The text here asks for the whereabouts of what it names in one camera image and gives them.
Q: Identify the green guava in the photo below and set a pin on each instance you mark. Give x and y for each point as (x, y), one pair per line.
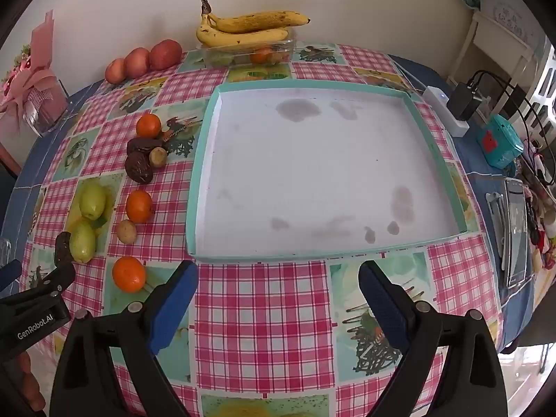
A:
(92, 200)
(82, 241)

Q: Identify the person's left hand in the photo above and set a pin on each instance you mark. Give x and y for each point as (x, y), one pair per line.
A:
(31, 382)

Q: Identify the pink flower bouquet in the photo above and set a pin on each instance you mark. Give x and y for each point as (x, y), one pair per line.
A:
(34, 82)

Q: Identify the yellow banana bunch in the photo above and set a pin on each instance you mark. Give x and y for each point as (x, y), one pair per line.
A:
(243, 24)

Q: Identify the black power adapter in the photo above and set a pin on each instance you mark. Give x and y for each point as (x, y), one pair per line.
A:
(462, 102)

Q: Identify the small round brown fruit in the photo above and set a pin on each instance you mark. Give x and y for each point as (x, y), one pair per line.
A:
(127, 231)
(158, 156)

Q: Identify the teal box red label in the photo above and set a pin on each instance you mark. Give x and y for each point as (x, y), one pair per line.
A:
(499, 143)

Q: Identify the white cabinet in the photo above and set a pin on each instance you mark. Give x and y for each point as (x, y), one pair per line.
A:
(495, 45)

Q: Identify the orange tangerine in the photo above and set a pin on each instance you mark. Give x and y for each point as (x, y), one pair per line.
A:
(148, 125)
(139, 205)
(128, 274)
(260, 55)

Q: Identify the pink checked printed tablecloth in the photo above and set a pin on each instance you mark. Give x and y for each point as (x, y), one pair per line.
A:
(260, 312)

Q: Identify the dark brown wrinkled fruit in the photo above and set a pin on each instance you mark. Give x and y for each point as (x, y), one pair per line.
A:
(139, 168)
(142, 144)

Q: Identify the white power strip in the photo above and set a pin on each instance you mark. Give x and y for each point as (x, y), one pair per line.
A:
(451, 124)

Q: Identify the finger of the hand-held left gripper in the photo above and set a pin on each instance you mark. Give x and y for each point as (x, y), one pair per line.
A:
(8, 273)
(64, 269)

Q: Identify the clear glass vase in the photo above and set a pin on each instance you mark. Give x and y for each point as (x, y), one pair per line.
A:
(45, 118)

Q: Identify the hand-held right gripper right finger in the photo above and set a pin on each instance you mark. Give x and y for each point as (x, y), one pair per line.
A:
(382, 304)

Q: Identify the red apple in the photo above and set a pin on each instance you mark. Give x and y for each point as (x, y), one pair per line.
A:
(166, 54)
(114, 71)
(137, 63)

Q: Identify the white tray with teal rim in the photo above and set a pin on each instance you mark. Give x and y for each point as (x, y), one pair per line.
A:
(312, 160)

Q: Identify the grey tablet stand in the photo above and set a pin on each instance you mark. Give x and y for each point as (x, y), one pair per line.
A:
(495, 221)

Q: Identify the clear plastic container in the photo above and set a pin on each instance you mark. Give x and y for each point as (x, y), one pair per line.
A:
(204, 55)

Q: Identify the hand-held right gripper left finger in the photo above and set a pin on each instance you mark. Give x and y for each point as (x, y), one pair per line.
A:
(173, 308)

